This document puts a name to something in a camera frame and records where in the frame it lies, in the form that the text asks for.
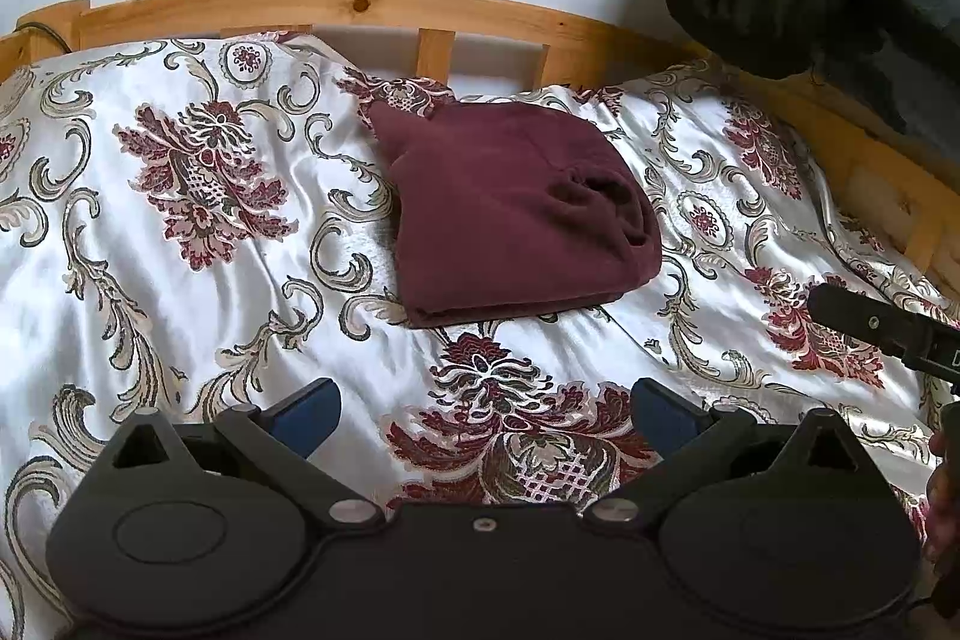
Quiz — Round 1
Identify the maroon long-sleeve sweater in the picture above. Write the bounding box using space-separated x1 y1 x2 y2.
367 96 664 330

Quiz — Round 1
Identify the person's right hand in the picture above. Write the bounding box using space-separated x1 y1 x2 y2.
922 456 960 615

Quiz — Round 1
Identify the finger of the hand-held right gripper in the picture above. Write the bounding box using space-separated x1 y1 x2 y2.
806 283 938 378

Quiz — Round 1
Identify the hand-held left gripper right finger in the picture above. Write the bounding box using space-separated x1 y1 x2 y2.
585 377 871 532

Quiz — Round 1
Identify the black cable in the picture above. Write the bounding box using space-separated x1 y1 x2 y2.
16 20 73 53

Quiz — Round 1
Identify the wooden bed frame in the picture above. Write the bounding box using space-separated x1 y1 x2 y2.
0 0 960 281

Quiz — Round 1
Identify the floral satin bedspread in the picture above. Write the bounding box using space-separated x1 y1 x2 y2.
0 31 947 640

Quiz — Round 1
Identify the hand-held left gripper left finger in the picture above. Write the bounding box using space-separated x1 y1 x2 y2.
96 377 383 532

